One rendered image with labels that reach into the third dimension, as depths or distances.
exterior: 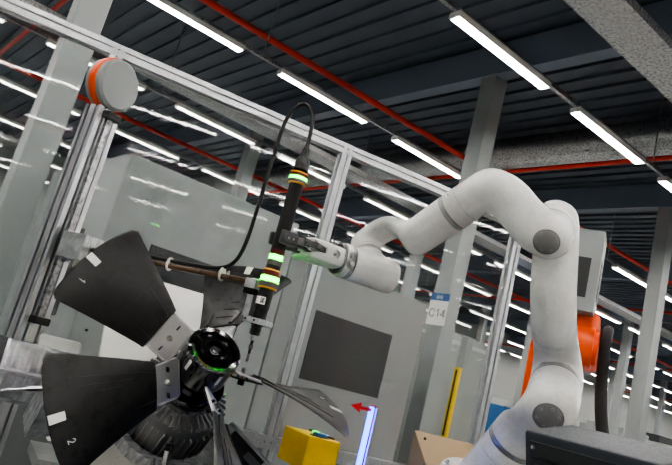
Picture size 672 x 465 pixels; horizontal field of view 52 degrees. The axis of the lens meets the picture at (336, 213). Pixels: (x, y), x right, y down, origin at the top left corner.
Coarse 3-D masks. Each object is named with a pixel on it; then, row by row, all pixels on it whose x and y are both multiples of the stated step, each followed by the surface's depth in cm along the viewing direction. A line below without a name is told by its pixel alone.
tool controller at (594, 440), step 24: (528, 432) 114; (552, 432) 113; (576, 432) 113; (600, 432) 114; (528, 456) 114; (552, 456) 109; (576, 456) 105; (600, 456) 101; (624, 456) 98; (648, 456) 97
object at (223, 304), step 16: (240, 272) 175; (256, 272) 175; (208, 288) 172; (224, 288) 170; (240, 288) 169; (208, 304) 167; (224, 304) 165; (240, 304) 164; (208, 320) 161; (224, 320) 160; (240, 320) 158
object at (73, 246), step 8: (64, 232) 187; (72, 232) 186; (64, 240) 186; (72, 240) 185; (80, 240) 183; (88, 240) 184; (96, 240) 186; (64, 248) 185; (72, 248) 184; (80, 248) 182; (88, 248) 184; (56, 256) 187; (64, 256) 184; (72, 256) 183; (80, 256) 182
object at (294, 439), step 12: (288, 432) 192; (300, 432) 187; (312, 432) 195; (288, 444) 190; (300, 444) 184; (312, 444) 182; (324, 444) 184; (336, 444) 185; (288, 456) 188; (300, 456) 182; (312, 456) 182; (324, 456) 183; (336, 456) 185
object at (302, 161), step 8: (304, 152) 164; (296, 160) 163; (304, 160) 163; (296, 168) 165; (304, 168) 162; (264, 288) 155; (264, 296) 155; (272, 296) 156; (256, 304) 155; (264, 304) 155; (256, 312) 154; (264, 312) 155; (256, 328) 154
